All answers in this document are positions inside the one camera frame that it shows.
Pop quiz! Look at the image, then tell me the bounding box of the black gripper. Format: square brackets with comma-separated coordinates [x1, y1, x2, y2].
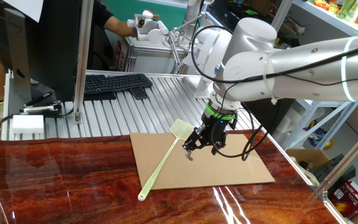
[181, 112, 236, 162]

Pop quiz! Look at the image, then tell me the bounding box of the pale green plastic flyswatter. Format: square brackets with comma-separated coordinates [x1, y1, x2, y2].
[137, 119, 196, 202]

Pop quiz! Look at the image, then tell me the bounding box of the white haptic control device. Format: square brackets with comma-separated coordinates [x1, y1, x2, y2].
[126, 9, 206, 74]

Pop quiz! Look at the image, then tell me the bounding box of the person forearm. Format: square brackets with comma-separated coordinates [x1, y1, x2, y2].
[103, 15, 136, 37]

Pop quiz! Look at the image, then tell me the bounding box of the brown cardboard sheet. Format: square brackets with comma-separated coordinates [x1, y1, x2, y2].
[129, 130, 275, 190]

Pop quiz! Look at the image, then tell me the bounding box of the black cabinet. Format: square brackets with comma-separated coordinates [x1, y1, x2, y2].
[246, 98, 295, 134]

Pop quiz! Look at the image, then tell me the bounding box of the black smartphone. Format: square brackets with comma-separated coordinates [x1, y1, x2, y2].
[129, 87, 150, 100]

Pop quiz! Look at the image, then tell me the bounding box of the white foam block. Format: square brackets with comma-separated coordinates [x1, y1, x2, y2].
[273, 108, 304, 144]

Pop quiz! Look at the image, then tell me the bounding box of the silver aluminium case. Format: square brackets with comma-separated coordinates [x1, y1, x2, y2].
[115, 36, 195, 75]

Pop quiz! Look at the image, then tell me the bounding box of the open brown cardboard box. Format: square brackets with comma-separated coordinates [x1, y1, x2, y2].
[286, 148, 331, 184]

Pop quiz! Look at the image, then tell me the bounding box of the black computer keyboard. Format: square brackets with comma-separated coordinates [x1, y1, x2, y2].
[84, 73, 154, 95]

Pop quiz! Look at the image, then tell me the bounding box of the black plastic case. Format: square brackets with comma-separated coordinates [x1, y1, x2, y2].
[312, 154, 357, 184]

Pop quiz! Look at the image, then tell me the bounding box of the glossy red woodgrain mat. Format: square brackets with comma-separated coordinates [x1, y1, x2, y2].
[0, 129, 341, 224]

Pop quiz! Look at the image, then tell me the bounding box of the red printed box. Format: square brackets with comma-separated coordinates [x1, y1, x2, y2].
[328, 180, 358, 220]

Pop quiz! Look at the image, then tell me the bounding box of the white black marker pen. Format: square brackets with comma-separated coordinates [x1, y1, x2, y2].
[19, 104, 62, 114]

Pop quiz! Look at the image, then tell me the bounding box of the white metal shelf rack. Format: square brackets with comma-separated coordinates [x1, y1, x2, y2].
[270, 0, 358, 150]

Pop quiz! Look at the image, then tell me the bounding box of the white power adapter box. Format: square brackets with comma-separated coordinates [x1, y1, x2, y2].
[12, 114, 45, 135]

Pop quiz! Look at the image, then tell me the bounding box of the black computer monitor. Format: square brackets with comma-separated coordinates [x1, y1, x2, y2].
[0, 0, 85, 103]

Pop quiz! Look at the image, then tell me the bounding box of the red yellow toy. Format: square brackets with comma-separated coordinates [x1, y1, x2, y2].
[314, 0, 338, 15]

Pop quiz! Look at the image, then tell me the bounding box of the green plastic bottle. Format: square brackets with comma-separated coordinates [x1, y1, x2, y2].
[336, 0, 356, 20]

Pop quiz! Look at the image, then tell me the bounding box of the pale green bottle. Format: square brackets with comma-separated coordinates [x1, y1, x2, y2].
[350, 0, 358, 23]

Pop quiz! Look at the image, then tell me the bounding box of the white paper sheet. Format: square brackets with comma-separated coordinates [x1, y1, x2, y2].
[3, 0, 45, 23]

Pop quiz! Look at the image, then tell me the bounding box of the green flange ring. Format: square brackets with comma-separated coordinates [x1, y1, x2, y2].
[205, 101, 237, 121]

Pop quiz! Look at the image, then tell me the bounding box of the thin black cable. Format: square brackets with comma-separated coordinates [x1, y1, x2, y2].
[211, 73, 358, 162]

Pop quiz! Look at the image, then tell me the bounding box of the aluminium frame post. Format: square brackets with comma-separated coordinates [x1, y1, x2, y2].
[270, 0, 294, 32]
[73, 0, 94, 124]
[314, 119, 358, 200]

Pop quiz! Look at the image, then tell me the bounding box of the black power cable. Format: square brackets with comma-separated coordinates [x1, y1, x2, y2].
[0, 107, 75, 141]

